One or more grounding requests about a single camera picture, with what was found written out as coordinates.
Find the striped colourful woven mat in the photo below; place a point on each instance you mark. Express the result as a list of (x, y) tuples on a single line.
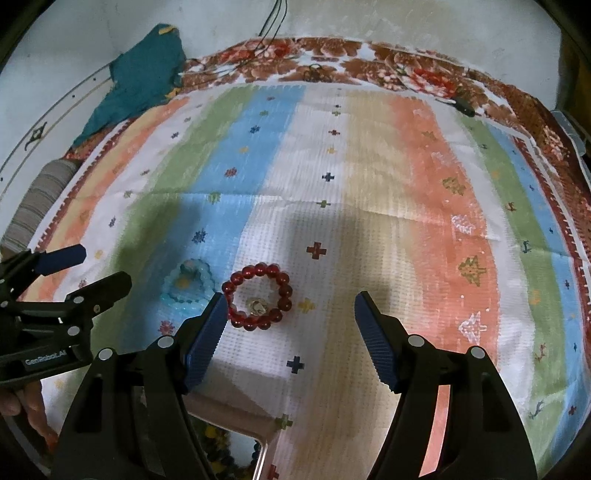
[(301, 196)]

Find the small black device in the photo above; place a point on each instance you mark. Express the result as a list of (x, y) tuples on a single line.
[(464, 106)]

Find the person's left hand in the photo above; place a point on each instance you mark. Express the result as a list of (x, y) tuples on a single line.
[(30, 400)]

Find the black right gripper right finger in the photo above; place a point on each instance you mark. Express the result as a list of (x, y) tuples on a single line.
[(386, 340)]

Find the teal cloth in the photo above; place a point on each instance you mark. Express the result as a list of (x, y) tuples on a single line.
[(142, 78)]

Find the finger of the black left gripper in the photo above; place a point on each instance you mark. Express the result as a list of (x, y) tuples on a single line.
[(101, 290), (21, 270)]

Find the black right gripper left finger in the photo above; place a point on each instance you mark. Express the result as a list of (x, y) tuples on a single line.
[(196, 340)]

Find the striped grey pillow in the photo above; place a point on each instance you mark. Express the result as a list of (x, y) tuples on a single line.
[(37, 201)]

